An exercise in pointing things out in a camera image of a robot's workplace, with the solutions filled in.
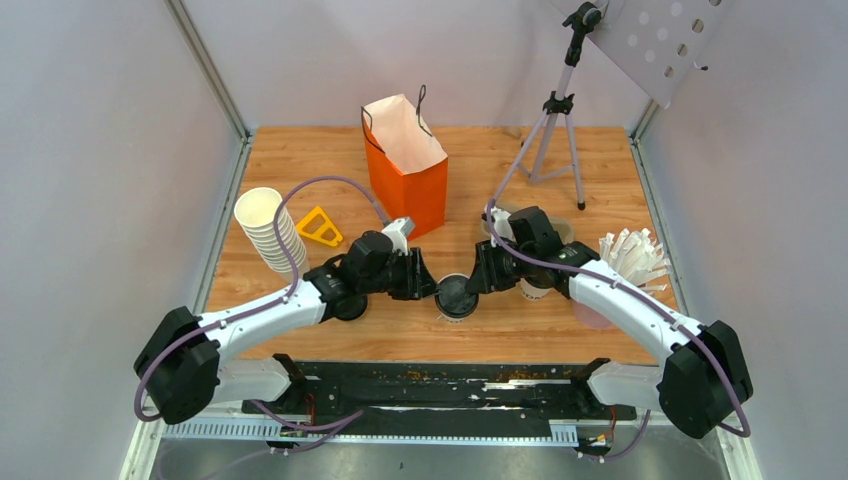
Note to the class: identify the perforated grey metal panel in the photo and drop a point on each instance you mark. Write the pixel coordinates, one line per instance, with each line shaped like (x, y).
(655, 42)

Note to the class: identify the stack of white paper cups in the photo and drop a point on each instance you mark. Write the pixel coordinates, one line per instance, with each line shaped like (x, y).
(275, 238)

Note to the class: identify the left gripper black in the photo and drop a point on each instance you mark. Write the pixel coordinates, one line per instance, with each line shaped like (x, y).
(419, 283)

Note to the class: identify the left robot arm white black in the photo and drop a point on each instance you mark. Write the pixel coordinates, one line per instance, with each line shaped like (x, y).
(191, 361)

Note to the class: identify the black coffee cup lid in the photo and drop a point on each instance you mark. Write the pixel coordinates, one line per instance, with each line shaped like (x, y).
(451, 297)

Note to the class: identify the yellow triangular plastic piece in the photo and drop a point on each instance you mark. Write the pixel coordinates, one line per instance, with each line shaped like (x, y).
(318, 227)

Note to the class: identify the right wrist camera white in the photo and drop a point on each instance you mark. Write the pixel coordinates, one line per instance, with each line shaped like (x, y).
(498, 226)

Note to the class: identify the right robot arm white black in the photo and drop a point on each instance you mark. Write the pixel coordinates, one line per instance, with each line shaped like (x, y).
(701, 377)

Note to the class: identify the orange paper bag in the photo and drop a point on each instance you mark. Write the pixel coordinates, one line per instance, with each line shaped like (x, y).
(407, 165)

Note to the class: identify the white paper coffee cup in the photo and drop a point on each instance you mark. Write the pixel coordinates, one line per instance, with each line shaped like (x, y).
(452, 319)

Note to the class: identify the brown cardboard cup carrier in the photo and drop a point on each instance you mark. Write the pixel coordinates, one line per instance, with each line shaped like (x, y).
(562, 227)

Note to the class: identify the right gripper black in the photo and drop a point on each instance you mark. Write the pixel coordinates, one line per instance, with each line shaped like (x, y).
(485, 277)

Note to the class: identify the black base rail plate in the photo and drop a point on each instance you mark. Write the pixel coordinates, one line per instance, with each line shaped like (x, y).
(445, 400)

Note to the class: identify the pink holder with white straws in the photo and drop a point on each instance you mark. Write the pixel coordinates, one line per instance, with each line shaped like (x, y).
(638, 257)

